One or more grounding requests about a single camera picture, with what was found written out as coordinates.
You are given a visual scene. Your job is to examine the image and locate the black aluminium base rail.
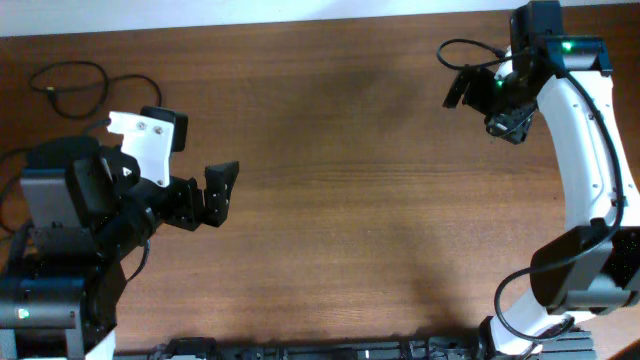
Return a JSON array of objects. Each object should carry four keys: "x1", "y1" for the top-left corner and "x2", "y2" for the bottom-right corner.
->
[{"x1": 114, "y1": 330, "x2": 598, "y2": 360}]

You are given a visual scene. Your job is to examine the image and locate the long black usb cable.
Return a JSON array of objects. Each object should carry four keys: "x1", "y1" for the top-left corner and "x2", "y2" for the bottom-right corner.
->
[{"x1": 0, "y1": 117, "x2": 114, "y2": 236}]

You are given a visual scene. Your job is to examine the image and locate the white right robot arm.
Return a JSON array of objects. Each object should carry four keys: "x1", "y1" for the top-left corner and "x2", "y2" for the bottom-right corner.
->
[{"x1": 440, "y1": 34, "x2": 639, "y2": 359}]

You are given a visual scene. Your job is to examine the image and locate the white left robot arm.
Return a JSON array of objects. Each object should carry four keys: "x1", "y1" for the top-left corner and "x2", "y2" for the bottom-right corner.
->
[{"x1": 1, "y1": 136, "x2": 239, "y2": 359}]

